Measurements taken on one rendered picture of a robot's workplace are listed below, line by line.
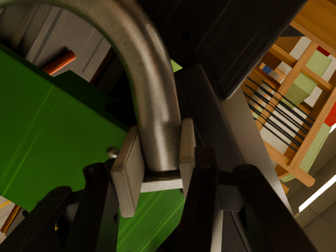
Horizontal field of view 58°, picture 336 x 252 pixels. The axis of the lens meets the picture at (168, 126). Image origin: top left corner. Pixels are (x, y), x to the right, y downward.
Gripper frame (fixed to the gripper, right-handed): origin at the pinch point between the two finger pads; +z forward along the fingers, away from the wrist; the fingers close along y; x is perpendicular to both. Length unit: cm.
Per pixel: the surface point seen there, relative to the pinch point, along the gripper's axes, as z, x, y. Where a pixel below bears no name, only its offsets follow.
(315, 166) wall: 806, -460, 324
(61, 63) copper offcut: 46, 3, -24
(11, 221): 17.0, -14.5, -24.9
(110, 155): 4.0, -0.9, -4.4
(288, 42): 344, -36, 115
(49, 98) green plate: 4.4, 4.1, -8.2
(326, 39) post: 74, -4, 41
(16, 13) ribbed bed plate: 6.5, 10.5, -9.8
